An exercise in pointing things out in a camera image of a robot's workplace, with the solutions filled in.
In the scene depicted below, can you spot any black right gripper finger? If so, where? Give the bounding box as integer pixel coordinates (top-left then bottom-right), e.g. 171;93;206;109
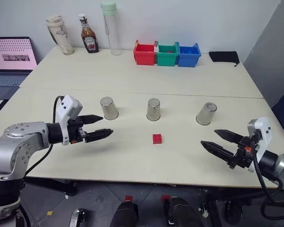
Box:
214;129;246;145
200;140;235;163

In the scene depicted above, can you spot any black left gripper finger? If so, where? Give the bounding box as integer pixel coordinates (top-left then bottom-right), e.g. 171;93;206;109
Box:
79;114;104;125
84;128;114;143

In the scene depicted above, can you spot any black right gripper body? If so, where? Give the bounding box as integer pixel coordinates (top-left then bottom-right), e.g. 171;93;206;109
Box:
228;136;259;169

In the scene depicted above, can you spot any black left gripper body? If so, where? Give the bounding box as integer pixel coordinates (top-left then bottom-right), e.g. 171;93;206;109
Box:
66;116;88;144

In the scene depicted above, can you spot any inverted steel cup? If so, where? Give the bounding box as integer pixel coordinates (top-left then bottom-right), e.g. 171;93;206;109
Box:
195;102;218;126
100;96;119;120
146;98;161;122

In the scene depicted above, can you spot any dark rounded robot foot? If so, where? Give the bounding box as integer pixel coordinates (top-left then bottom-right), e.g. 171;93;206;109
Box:
163;196;204;227
109;201;139;227

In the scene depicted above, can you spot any black cloth pouch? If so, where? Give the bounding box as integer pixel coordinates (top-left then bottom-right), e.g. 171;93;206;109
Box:
208;51;240;67

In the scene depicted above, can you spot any ketchup bottle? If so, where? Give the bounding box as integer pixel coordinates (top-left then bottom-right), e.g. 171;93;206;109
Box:
78;13;99;54

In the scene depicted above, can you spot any red storage bin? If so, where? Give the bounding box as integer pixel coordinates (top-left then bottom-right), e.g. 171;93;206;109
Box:
133;40;158;66

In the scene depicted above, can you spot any beige travel tumbler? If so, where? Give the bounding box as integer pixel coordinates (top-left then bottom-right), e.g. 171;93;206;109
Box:
45;14;75;56

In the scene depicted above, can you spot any blue storage bin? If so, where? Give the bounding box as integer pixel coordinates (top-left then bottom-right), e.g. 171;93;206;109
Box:
175;42;202;68

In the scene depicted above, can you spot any clear bottle with green lid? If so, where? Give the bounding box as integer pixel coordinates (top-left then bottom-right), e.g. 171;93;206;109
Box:
100;0;123;56

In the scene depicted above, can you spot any open laptop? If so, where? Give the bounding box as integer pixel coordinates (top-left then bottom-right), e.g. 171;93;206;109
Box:
0;36;39;100

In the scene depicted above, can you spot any green storage bin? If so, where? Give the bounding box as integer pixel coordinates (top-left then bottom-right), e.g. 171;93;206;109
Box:
154;41;180;67

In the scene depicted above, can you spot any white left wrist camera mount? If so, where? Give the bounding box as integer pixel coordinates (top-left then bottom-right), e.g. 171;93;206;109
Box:
56;95;83;146

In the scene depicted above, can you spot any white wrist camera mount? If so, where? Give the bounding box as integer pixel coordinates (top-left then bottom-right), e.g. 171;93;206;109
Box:
56;95;83;146
247;116;273;173

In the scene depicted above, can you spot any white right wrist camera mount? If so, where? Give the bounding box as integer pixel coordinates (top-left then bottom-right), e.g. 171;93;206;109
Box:
247;116;273;173

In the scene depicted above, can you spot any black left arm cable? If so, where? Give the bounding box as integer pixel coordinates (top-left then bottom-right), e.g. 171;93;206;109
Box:
24;95;64;178

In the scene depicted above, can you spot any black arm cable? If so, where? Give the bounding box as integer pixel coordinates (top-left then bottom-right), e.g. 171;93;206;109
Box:
24;95;64;178
249;136;284;222

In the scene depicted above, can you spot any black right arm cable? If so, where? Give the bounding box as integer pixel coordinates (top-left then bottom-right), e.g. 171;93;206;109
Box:
249;136;284;222

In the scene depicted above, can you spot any black table leg frame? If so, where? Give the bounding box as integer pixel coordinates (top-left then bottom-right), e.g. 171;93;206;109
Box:
23;177;78;197

